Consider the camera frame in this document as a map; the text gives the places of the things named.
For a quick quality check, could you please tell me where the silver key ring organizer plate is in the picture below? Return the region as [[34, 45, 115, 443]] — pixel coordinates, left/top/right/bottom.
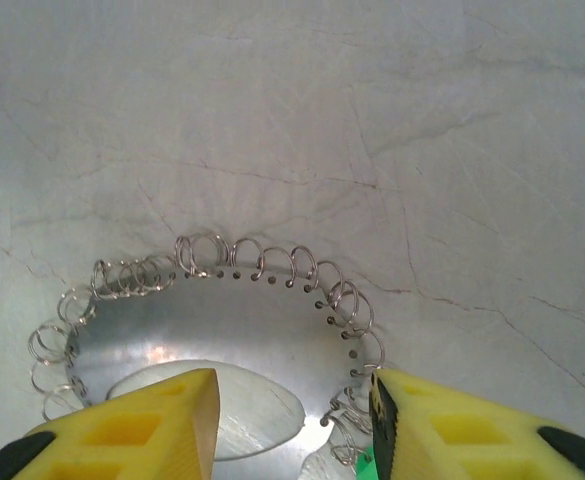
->
[[26, 232, 388, 480]]

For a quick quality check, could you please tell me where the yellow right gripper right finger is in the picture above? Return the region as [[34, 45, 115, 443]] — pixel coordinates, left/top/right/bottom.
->
[[369, 367, 585, 480]]

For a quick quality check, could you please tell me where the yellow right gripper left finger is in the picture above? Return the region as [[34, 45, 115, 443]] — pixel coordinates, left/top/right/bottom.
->
[[0, 367, 222, 480]]

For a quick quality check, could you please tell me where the green plastic key tag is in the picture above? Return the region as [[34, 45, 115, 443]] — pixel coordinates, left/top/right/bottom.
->
[[354, 446, 379, 480]]

